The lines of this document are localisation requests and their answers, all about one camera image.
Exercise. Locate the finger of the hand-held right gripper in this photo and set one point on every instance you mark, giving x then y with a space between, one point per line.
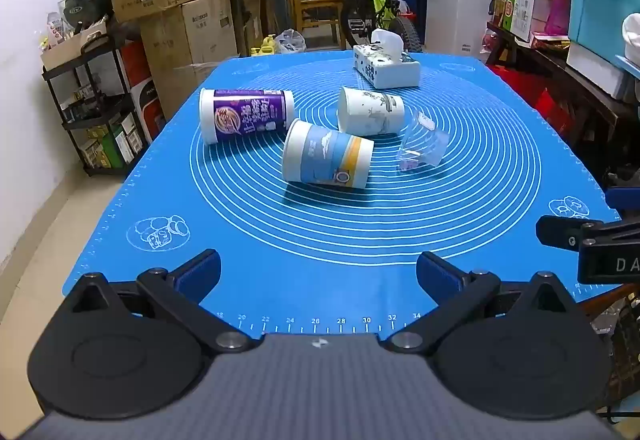
625 197
560 227

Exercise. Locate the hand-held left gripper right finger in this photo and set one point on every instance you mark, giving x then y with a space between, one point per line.
437 272

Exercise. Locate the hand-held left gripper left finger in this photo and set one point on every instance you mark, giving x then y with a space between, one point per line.
200 272

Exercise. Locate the clear plastic cup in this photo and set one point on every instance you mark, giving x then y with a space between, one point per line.
425 145

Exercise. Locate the purple label white cup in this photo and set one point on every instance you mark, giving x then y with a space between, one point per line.
250 115

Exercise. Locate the blue and yellow paper cup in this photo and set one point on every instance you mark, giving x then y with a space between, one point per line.
320 155

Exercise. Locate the white grey print paper cup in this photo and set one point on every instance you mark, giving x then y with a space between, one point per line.
365 113

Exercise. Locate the dark wooden side table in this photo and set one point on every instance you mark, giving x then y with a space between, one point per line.
575 90

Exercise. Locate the blue silicone baking mat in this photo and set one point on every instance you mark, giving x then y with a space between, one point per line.
325 230

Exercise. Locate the white flat storage box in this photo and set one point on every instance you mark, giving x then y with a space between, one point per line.
597 68

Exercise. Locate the red bag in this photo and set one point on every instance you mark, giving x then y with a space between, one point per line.
525 93

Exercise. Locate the black metal shelf rack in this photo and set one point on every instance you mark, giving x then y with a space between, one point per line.
107 120

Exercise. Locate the teal plastic storage bin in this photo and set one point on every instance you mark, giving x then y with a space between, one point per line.
595 5

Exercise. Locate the red and white box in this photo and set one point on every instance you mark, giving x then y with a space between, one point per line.
142 85

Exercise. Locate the pink bag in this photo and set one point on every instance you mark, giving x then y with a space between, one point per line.
560 5

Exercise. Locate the white product box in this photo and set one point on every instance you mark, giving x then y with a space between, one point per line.
527 13

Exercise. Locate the white patterned tissue box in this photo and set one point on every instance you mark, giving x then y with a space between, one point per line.
387 68

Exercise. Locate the large plain cardboard box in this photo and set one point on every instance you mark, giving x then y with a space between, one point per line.
195 45

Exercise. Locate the yellow toy vehicle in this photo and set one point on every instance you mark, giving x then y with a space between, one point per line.
262 48

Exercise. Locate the white chest freezer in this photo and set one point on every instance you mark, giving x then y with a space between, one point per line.
460 5

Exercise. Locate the clear plastic bag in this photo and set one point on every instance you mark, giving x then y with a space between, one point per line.
291 41

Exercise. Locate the shallow cardboard tray box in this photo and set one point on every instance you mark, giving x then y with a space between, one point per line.
65 50

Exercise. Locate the black helmet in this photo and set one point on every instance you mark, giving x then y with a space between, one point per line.
82 8

